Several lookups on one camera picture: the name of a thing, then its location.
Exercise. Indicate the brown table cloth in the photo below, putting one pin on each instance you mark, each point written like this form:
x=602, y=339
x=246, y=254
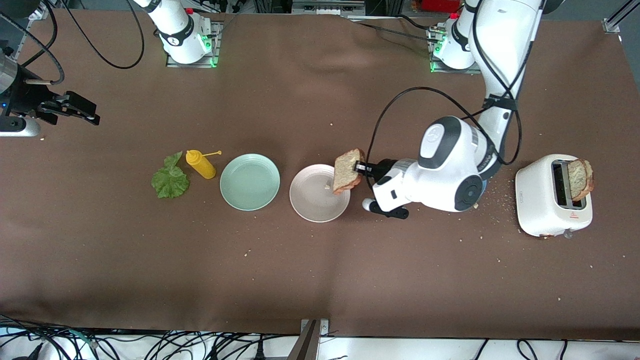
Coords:
x=320, y=275

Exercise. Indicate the brown bread slice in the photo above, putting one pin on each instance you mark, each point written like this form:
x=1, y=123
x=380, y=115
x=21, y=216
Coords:
x=347, y=172
x=581, y=180

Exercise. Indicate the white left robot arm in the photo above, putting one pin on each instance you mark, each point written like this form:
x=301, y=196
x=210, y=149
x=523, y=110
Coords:
x=450, y=170

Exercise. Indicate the green lettuce leaf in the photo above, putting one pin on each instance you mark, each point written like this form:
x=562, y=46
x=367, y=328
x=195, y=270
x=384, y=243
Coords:
x=170, y=182

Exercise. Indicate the beige plate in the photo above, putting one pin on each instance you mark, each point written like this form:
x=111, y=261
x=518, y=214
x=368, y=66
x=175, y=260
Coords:
x=312, y=200

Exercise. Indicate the grey metal mount bracket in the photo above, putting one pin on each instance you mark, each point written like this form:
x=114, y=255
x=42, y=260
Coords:
x=307, y=345

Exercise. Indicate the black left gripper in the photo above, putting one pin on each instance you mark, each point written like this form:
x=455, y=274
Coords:
x=383, y=167

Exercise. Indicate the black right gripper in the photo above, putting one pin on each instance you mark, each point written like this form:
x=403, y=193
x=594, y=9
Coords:
x=25, y=95

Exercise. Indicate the pale green plate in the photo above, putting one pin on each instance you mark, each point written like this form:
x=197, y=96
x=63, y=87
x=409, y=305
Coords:
x=250, y=182

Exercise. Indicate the red box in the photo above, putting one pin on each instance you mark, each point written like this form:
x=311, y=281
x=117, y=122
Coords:
x=440, y=5

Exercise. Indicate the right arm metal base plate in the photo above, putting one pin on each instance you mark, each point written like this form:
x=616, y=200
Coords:
x=190, y=65

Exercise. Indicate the blue plate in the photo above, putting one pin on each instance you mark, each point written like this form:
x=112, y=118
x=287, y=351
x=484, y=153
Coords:
x=484, y=189

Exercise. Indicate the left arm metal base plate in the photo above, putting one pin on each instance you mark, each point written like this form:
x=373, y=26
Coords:
x=450, y=71

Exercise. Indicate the yellow squeeze bottle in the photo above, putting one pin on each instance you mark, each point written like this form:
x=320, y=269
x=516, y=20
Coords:
x=202, y=167

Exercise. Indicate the aluminium frame profile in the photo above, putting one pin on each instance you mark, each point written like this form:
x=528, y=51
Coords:
x=611, y=25
x=40, y=15

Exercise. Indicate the white toaster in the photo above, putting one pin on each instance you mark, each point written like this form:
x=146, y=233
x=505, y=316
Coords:
x=537, y=200

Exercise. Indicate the grey power strip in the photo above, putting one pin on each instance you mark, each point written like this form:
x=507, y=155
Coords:
x=327, y=7

